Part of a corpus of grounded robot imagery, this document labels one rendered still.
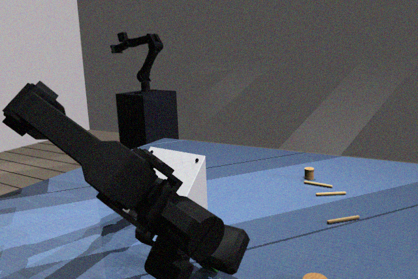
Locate short tan wooden cylinder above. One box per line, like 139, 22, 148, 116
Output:
304, 167, 314, 180

